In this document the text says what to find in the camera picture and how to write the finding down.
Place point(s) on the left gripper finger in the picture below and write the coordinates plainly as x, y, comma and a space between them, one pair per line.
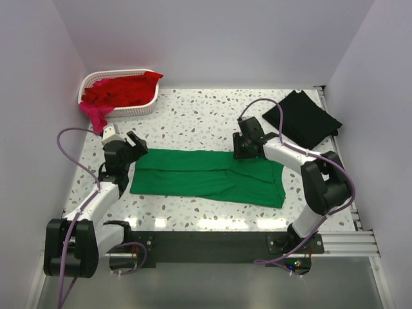
139, 149
133, 139

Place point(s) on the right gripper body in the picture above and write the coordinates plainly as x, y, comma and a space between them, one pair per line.
241, 149

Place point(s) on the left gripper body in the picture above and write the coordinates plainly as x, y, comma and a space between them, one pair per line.
129, 158

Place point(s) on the green t-shirt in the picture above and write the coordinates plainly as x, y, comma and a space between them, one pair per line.
213, 175

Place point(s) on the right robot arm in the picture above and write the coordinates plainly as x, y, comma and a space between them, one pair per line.
326, 184

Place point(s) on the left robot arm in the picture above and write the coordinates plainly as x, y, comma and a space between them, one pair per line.
74, 244

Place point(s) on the white perforated laundry basket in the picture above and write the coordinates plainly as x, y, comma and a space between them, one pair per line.
146, 109

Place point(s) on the pink t-shirt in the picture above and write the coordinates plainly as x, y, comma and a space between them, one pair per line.
96, 117

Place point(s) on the red t-shirt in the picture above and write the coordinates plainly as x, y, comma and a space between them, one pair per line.
121, 92

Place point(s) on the folded black t-shirt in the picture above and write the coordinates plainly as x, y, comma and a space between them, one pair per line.
304, 122

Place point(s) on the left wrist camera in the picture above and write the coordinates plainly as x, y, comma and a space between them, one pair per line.
111, 133

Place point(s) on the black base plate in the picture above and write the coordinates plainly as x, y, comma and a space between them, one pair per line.
147, 249

